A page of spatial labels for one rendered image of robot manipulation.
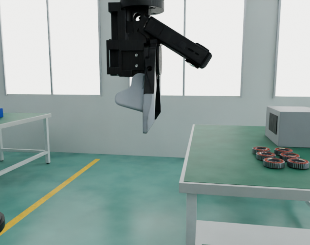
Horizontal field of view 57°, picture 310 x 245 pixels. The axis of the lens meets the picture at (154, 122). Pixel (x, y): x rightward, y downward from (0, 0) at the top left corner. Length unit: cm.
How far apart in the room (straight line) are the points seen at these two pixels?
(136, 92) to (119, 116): 426
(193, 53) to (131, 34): 10
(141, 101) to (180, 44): 11
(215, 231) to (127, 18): 74
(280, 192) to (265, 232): 42
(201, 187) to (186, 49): 101
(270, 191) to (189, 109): 319
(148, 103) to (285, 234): 76
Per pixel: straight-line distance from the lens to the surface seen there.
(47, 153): 451
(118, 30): 47
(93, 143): 490
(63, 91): 500
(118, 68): 45
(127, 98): 42
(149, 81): 41
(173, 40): 45
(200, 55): 45
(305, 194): 146
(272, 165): 169
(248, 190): 140
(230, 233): 100
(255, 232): 102
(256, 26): 457
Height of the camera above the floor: 123
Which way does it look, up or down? 8 degrees down
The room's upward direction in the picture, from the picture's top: straight up
